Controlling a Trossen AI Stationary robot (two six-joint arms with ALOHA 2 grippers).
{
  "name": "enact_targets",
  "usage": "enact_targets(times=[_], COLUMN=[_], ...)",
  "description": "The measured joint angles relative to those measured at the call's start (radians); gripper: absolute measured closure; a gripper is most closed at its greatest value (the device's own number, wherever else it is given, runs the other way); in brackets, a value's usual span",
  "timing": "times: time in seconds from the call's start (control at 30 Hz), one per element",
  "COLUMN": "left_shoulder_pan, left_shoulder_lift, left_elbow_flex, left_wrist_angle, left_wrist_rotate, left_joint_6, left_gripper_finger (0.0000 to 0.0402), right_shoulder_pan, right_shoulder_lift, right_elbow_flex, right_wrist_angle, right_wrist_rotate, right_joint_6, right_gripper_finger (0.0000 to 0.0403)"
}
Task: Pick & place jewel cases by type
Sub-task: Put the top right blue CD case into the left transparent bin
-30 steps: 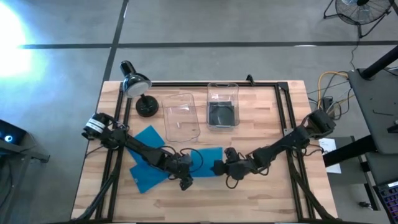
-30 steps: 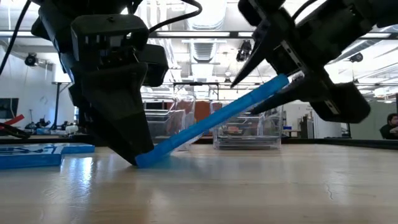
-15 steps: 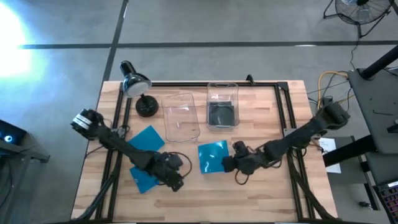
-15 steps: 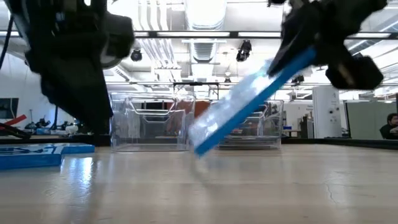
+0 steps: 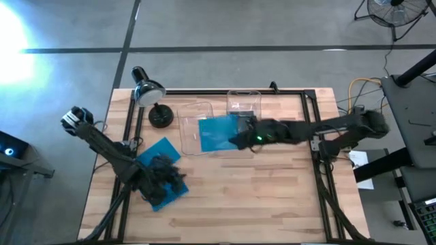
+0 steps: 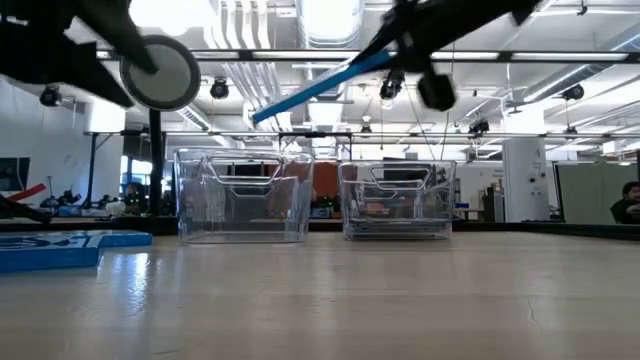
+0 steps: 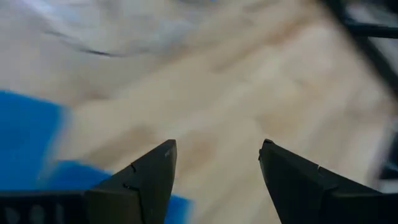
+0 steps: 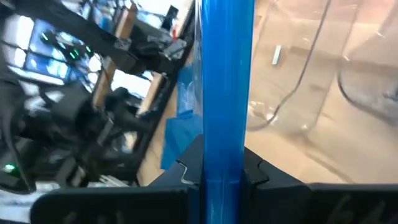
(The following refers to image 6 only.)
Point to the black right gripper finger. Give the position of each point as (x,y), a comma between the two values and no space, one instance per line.
(436,90)
(385,37)

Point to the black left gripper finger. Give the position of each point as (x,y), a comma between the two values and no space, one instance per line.
(95,80)
(125,30)

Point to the blue jewel case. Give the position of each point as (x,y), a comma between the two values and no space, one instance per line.
(45,257)
(310,90)

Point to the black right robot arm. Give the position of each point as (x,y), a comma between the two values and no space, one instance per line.
(520,7)

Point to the black ceiling spotlight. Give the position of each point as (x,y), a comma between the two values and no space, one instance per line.
(479,127)
(573,92)
(220,89)
(50,96)
(391,86)

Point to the black desk lamp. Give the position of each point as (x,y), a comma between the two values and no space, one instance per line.
(167,80)

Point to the clear plastic bin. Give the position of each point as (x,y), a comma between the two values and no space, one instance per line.
(240,210)
(395,200)

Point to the white pillar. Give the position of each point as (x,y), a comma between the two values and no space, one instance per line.
(525,180)

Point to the black overhead beam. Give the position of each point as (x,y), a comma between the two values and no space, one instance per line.
(250,55)

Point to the red bar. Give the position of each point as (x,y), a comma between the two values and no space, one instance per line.
(27,192)

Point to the orange partition panel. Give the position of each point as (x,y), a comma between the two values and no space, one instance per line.
(325,180)

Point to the grey green partition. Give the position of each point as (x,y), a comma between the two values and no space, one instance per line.
(585,195)

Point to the person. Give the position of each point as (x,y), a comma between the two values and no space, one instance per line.
(627,202)

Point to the black background rack frame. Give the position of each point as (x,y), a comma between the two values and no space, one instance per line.
(315,134)

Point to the dark wall monitor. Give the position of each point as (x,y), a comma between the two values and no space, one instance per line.
(14,174)

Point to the black aluminium table frame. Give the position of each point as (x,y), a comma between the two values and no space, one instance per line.
(500,227)

